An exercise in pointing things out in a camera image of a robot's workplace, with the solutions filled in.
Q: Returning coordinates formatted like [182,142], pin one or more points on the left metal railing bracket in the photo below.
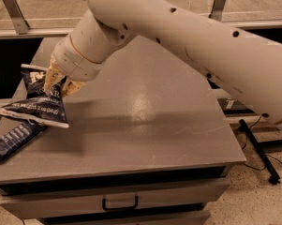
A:
[20,24]

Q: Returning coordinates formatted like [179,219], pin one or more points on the blue rxbar blueberry bar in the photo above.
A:
[13,141]

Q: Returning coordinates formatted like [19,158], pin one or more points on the grey drawer cabinet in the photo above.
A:
[147,118]

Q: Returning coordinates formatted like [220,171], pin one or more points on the right metal railing bracket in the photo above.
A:
[217,10]

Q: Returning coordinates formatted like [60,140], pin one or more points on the blue chip bag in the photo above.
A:
[46,109]

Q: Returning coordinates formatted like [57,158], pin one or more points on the metal railing bracket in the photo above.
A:
[20,24]
[217,10]

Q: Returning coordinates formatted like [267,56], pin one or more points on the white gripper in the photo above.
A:
[75,62]

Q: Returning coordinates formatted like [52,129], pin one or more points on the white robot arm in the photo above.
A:
[247,66]

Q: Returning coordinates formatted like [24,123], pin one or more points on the black floor stand bar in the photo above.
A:
[274,177]

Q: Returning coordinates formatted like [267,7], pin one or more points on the black drawer handle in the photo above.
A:
[126,203]

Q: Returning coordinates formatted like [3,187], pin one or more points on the upper grey drawer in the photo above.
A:
[88,201]

